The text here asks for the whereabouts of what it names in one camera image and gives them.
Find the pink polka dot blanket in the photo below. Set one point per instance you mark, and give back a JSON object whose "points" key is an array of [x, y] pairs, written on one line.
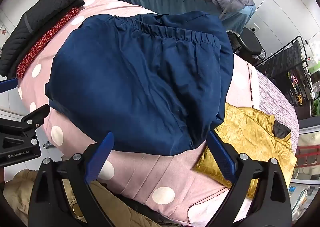
{"points": [[155, 174]]}

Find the red floral cloth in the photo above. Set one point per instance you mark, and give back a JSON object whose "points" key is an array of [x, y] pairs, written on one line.
{"points": [[47, 39]]}

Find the clear plastic storage box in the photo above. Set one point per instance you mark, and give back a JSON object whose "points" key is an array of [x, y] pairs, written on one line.
{"points": [[307, 142]]}

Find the navy blue pants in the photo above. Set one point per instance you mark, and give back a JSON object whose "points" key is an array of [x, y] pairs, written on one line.
{"points": [[137, 79]]}

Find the gold shiny garment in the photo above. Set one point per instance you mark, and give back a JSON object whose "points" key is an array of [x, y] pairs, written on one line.
{"points": [[245, 129]]}

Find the black quilted jacket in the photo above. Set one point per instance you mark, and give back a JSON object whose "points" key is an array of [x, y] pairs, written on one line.
{"points": [[37, 24]]}

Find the beige jacket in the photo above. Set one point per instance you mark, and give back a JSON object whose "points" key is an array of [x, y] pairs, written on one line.
{"points": [[22, 189]]}

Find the mauve heathered blanket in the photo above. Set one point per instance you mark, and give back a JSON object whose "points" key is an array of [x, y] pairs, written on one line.
{"points": [[275, 97]]}

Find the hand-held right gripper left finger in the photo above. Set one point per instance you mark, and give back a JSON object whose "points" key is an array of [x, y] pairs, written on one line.
{"points": [[100, 158]]}

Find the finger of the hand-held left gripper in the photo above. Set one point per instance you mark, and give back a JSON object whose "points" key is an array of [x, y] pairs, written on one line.
{"points": [[37, 115], [7, 86]]}

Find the black round stool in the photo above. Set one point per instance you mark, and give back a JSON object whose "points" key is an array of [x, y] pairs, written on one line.
{"points": [[247, 42]]}

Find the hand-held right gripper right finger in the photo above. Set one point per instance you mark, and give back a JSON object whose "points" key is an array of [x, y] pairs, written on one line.
{"points": [[221, 158]]}

